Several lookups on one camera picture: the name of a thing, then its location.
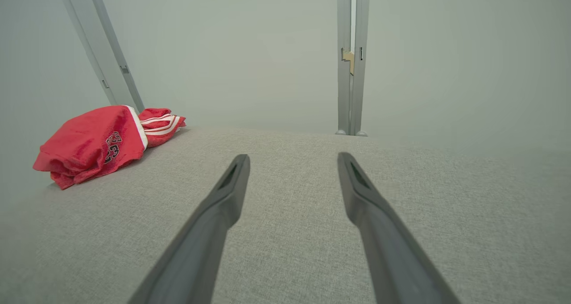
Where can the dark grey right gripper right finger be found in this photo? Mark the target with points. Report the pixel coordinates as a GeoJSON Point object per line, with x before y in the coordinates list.
{"type": "Point", "coordinates": [388, 250]}

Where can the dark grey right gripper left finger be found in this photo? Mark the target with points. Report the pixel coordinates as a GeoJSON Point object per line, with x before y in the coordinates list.
{"type": "Point", "coordinates": [209, 241]}

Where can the red jersey with white stripes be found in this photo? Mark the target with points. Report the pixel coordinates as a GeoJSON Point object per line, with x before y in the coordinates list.
{"type": "Point", "coordinates": [163, 125]}

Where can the red shorts with white trim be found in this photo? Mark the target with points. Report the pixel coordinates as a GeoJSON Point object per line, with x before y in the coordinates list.
{"type": "Point", "coordinates": [84, 143]}

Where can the grey partition post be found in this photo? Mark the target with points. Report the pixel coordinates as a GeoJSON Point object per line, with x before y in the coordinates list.
{"type": "Point", "coordinates": [343, 94]}
{"type": "Point", "coordinates": [100, 49]}

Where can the tan wooden bracket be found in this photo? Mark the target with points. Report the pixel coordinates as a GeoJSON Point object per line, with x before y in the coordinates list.
{"type": "Point", "coordinates": [349, 59]}

